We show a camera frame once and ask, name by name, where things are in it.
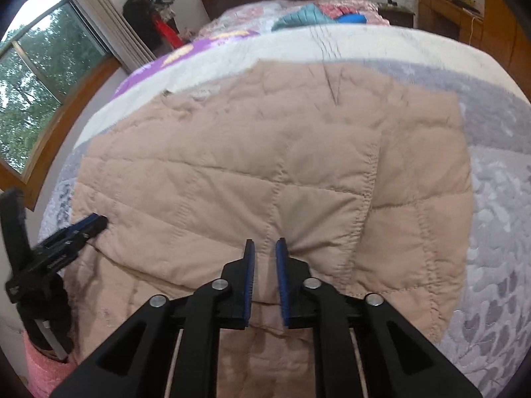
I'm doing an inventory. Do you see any grey patterned blanket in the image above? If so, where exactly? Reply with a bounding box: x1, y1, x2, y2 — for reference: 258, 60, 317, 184
39, 25, 531, 398

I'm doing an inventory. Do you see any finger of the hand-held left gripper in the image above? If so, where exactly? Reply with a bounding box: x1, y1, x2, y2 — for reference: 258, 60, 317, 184
41, 214, 109, 255

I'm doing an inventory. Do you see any beige curtain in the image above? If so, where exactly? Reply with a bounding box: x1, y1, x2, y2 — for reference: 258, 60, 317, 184
56, 0, 156, 73

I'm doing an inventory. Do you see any coat rack with dark clothes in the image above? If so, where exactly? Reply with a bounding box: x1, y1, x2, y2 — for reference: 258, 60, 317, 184
122, 0, 183, 56

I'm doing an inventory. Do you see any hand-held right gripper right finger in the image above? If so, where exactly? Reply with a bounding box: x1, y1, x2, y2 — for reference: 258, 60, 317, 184
276, 237, 484, 398

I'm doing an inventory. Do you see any wooden wardrobe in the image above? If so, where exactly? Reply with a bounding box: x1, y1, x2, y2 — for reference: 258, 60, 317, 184
481, 0, 531, 92

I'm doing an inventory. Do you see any red bag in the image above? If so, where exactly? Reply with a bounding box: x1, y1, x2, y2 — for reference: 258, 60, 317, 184
153, 12, 183, 50

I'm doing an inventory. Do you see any beige quilted jacket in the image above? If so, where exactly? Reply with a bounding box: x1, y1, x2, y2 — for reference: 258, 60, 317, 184
62, 59, 474, 398

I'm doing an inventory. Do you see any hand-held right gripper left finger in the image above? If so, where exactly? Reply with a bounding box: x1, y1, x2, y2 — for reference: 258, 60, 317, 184
50, 238, 256, 398

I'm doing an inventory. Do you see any large wooden framed window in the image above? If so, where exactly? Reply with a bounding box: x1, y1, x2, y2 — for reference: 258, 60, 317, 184
0, 0, 125, 212

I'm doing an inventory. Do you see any wooden cabinet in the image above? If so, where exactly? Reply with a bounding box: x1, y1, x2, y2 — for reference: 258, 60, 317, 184
417, 0, 484, 46

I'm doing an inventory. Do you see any teal cloth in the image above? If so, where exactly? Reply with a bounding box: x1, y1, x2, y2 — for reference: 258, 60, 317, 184
271, 3, 337, 32

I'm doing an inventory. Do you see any dark wooden nightstand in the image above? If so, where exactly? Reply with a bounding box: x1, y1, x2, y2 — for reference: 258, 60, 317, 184
377, 2, 416, 29

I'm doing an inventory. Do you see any purple floral bedsheet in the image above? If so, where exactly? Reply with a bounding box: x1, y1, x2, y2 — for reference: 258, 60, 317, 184
114, 29, 258, 96

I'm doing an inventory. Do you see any person's pink clothing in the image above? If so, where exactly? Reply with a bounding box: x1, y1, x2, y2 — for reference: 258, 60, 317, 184
23, 332, 77, 398

